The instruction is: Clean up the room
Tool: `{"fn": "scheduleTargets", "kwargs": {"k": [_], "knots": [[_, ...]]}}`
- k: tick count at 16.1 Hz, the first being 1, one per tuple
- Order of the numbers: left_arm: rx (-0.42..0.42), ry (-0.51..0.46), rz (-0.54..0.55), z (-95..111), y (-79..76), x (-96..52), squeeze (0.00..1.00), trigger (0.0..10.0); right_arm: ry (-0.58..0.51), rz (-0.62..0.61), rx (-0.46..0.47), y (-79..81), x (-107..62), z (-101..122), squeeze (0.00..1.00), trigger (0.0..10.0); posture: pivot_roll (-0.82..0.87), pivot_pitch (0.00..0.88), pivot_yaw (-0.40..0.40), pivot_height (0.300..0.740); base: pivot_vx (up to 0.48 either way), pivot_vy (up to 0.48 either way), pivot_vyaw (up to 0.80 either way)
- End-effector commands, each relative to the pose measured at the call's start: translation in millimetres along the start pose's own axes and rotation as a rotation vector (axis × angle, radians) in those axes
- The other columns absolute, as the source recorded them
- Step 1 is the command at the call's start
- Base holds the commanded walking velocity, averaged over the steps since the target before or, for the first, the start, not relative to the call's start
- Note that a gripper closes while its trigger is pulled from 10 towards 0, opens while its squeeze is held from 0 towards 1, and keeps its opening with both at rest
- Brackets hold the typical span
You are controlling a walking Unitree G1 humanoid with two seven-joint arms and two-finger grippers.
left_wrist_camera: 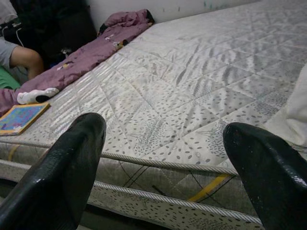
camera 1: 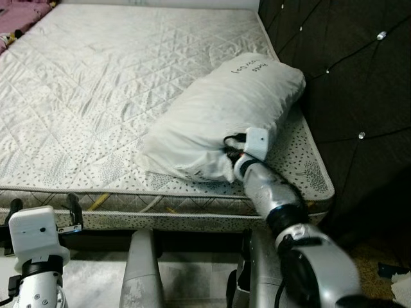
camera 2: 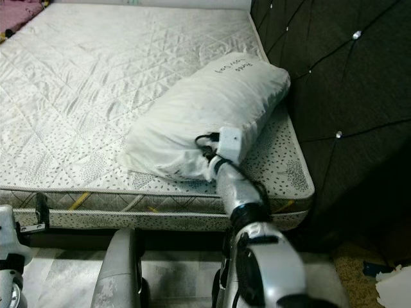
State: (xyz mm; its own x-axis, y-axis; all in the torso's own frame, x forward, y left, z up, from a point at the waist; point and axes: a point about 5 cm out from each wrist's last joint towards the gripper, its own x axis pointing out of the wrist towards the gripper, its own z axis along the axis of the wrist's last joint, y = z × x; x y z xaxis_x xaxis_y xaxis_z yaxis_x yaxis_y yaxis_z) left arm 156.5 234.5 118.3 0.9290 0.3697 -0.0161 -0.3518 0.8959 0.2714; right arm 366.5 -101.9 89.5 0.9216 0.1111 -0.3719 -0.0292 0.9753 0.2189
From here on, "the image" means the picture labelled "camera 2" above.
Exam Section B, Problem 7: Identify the white pillow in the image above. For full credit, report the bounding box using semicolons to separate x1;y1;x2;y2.
123;53;292;182

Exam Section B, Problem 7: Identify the silver left robot leg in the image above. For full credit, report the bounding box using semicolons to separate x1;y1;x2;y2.
90;227;143;308

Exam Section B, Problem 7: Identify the silver robot leg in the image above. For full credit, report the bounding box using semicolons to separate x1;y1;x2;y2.
211;230;246;308
90;227;143;308

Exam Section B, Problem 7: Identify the silver right robot leg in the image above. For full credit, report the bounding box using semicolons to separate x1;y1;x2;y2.
211;230;246;308

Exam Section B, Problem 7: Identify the grey quilted mattress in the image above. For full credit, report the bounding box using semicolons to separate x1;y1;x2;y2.
0;3;316;232

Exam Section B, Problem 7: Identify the dark padded headboard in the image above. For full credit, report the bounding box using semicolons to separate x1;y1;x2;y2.
250;0;411;257

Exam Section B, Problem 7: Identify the purple cartoon mouse blanket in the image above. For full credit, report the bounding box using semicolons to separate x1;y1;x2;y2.
0;0;48;40

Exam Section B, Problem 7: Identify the tan woven floor mat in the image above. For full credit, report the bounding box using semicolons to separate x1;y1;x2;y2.
333;241;411;308

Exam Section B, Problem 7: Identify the small black object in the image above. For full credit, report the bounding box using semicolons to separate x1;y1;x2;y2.
362;259;390;278

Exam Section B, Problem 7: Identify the white torn paper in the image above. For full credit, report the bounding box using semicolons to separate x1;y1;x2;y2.
376;266;411;308

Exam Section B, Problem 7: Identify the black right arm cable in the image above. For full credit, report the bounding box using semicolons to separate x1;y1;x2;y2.
195;132;272;212

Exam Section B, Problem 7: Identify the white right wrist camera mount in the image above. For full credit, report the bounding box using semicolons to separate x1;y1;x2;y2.
216;126;244;165

